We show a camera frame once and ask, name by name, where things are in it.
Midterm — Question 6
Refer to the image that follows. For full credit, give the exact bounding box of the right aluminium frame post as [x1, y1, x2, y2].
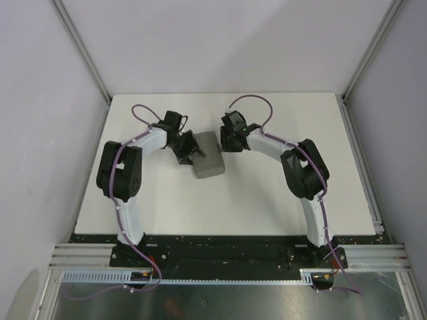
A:
[342, 0, 407, 101]

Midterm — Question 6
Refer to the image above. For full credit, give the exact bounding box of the grey slotted cable duct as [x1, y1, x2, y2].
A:
[62, 269, 332, 286]

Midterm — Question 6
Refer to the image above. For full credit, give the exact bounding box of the left aluminium frame post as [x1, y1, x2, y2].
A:
[49, 0, 112, 105]

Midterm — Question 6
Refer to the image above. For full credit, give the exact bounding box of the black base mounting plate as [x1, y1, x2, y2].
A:
[109, 235, 346, 269]

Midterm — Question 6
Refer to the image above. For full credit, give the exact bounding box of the aluminium frame post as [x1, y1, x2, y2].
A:
[342, 0, 407, 101]
[49, 0, 112, 105]

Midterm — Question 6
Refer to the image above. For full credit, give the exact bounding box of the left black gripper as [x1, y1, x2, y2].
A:
[168, 131, 205, 166]

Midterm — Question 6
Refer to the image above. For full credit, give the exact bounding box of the grey plastic tool case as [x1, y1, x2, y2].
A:
[191, 131, 226, 179]

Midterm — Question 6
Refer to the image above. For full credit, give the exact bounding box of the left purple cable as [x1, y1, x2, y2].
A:
[63, 105, 166, 299]

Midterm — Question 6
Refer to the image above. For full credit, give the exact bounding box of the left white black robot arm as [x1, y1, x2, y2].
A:
[96, 111, 205, 267]

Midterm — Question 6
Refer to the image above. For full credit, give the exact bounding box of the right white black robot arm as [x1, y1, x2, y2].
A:
[220, 111, 334, 267]

